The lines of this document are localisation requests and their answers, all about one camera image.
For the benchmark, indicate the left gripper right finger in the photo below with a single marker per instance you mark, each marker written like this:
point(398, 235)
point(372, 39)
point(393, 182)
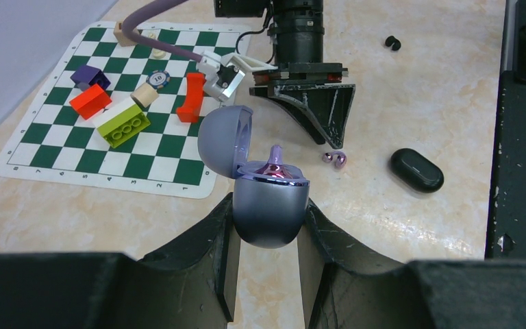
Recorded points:
point(346, 284)

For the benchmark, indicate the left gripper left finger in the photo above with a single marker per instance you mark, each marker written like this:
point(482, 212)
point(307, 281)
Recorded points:
point(190, 282)

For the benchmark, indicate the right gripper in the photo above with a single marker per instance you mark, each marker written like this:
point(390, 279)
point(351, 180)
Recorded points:
point(312, 93)

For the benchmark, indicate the pink earbud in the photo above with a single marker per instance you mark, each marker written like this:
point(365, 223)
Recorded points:
point(275, 166)
point(338, 158)

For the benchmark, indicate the lavender earbud charging case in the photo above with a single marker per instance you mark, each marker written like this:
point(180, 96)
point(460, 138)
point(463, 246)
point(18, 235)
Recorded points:
point(267, 212)

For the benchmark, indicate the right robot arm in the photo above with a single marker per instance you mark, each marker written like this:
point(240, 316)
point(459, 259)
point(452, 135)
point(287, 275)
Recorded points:
point(295, 27)

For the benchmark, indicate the black earbud case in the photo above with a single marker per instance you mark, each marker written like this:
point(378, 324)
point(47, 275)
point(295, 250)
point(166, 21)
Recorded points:
point(418, 172)

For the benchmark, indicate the black earbud right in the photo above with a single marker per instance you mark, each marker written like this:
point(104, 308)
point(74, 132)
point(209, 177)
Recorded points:
point(393, 43)

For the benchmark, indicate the red arch block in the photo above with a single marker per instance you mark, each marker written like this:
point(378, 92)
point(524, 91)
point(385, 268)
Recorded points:
point(189, 112)

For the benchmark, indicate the poker chip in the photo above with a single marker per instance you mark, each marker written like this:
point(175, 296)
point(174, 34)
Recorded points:
point(158, 79)

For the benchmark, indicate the green white lego brick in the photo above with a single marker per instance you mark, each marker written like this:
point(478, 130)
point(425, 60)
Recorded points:
point(120, 122)

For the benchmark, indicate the cream chess pawn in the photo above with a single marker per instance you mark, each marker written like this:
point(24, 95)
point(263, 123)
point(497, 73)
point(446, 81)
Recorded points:
point(156, 53)

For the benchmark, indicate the wooden cylinder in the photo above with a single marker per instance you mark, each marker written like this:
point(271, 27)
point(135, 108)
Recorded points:
point(144, 95)

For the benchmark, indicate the green white chessboard mat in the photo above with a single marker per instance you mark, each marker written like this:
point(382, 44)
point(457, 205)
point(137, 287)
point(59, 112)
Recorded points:
point(137, 143)

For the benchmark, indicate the wooden cube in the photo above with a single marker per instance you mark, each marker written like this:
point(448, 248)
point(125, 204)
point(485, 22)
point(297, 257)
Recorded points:
point(121, 38)

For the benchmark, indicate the purple block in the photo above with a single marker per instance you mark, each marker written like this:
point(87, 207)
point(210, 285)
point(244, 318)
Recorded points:
point(86, 76)

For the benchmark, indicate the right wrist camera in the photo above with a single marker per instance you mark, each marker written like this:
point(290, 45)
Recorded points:
point(223, 74)

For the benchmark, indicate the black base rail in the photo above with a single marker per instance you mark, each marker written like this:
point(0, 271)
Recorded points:
point(506, 227)

